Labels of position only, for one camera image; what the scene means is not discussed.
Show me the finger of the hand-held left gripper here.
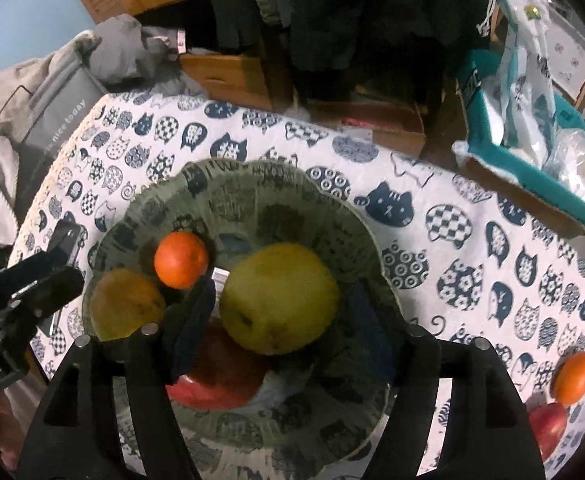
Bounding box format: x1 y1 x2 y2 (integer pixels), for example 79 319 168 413
2 252 86 319

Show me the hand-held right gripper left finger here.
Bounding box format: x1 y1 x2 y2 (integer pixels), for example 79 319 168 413
17 275 218 480

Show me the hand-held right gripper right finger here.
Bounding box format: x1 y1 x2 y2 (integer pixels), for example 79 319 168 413
345 280 548 480

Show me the small tangerine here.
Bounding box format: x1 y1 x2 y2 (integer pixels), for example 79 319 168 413
154 231 210 290

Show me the red apple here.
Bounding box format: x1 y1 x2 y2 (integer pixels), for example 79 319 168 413
165 317 268 411
528 402 570 462

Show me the yellow-green mango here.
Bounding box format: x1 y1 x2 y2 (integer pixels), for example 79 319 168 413
90 267 167 342

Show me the large yellow pear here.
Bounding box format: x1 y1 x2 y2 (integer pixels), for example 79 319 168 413
220 242 342 356

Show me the green glass bowl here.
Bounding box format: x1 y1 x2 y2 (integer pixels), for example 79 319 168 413
81 157 408 466

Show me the black smartphone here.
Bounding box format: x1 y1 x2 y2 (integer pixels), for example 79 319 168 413
42 220 82 267

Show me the cat-print tablecloth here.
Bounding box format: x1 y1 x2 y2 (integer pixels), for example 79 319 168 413
10 87 585 480

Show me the grey tote bag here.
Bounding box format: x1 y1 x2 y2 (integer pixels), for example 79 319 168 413
0 45 109 201

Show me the teal cardboard box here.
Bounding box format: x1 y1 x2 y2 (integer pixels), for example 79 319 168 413
452 50 585 238

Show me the wooden drawer box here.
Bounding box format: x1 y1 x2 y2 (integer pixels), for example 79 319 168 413
180 52 293 111

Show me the grey garment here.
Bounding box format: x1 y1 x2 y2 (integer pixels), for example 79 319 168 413
90 14 208 98

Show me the clear plastic bag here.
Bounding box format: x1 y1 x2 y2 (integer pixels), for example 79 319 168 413
542 130 585 211

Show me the white rice bag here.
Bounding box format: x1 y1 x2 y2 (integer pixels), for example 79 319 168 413
492 0 559 166

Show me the black hanging coat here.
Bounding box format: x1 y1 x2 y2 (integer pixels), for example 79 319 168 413
200 0 498 106

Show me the white plastic crate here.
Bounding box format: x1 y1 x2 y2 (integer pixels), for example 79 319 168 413
542 0 585 101

